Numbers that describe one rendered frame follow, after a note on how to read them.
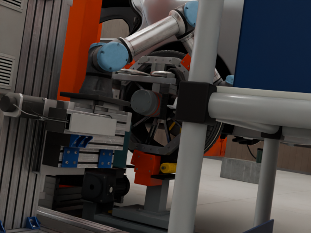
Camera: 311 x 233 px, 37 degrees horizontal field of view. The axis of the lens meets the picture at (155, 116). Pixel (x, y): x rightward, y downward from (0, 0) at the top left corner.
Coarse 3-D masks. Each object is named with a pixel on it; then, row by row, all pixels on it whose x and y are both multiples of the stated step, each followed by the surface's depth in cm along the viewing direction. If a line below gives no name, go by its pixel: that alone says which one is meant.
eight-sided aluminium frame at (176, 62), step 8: (144, 56) 264; (152, 56) 262; (136, 64) 266; (144, 64) 266; (168, 64) 257; (176, 64) 254; (184, 72) 256; (120, 80) 270; (120, 88) 270; (120, 96) 271; (176, 136) 250; (136, 144) 261; (144, 144) 264; (168, 144) 252; (176, 144) 250; (152, 152) 256; (160, 152) 254; (168, 152) 252
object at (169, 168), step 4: (164, 164) 253; (168, 164) 252; (172, 164) 257; (176, 164) 262; (160, 168) 254; (164, 168) 251; (168, 168) 252; (172, 168) 255; (164, 172) 253; (168, 172) 254; (172, 172) 259
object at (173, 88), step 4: (164, 84) 232; (168, 84) 231; (172, 84) 233; (164, 88) 232; (168, 88) 231; (172, 88) 233; (176, 88) 238; (164, 92) 232; (168, 92) 231; (172, 92) 234
